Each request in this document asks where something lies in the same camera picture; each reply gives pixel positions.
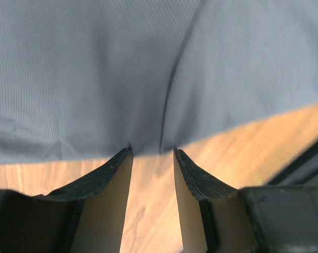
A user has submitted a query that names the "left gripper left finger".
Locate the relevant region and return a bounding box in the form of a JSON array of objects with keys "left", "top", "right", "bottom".
[{"left": 32, "top": 148, "right": 133, "bottom": 252}]

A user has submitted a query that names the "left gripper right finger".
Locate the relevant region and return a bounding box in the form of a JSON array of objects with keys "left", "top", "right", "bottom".
[{"left": 173, "top": 149, "right": 256, "bottom": 252}]

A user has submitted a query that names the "dark grey t-shirt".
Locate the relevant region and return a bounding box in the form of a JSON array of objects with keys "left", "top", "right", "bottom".
[{"left": 0, "top": 1, "right": 318, "bottom": 164}]

